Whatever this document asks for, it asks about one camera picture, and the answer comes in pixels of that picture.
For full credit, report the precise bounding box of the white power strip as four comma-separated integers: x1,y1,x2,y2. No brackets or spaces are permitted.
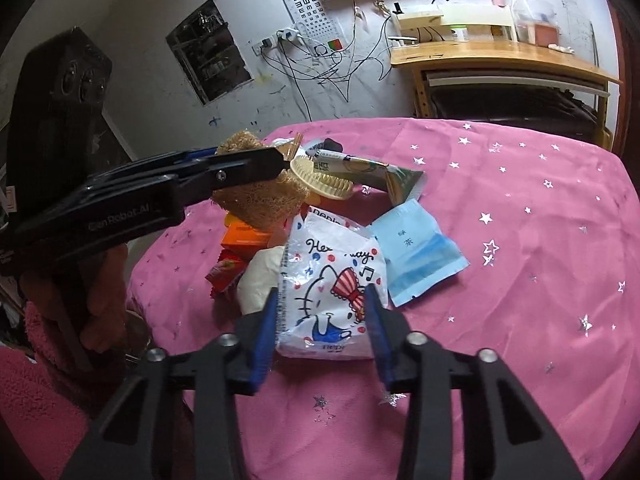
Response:
250,27,299,56

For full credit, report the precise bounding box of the red snack wrapper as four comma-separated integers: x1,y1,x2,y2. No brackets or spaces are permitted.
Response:
205,249,247,298

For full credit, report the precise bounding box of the pink star tablecloth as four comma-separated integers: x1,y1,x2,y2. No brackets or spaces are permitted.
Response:
127,117,640,480

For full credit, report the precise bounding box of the wooden desk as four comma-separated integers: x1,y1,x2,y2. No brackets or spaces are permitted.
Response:
390,41,620,152

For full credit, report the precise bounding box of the black wall panel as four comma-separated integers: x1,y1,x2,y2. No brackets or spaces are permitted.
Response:
166,0,252,105

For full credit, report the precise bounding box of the white Hello Kitty bag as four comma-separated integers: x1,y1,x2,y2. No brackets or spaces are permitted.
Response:
277,206,388,361

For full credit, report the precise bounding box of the eye chart poster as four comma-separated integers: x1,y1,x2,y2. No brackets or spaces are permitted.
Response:
282,0,347,56

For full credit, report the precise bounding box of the pink storage box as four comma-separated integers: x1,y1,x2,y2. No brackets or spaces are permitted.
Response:
512,0,560,48

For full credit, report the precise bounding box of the white crumpled paper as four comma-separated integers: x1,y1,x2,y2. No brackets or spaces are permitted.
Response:
236,246,284,315

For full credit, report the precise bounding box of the person's left hand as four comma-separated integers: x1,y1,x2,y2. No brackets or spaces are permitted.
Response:
20,244,128,353

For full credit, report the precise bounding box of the pink sleeve forearm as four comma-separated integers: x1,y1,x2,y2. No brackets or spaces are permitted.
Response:
1,302,89,479

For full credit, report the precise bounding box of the light blue tissue packet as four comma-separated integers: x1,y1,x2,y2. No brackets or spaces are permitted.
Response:
368,200,470,308

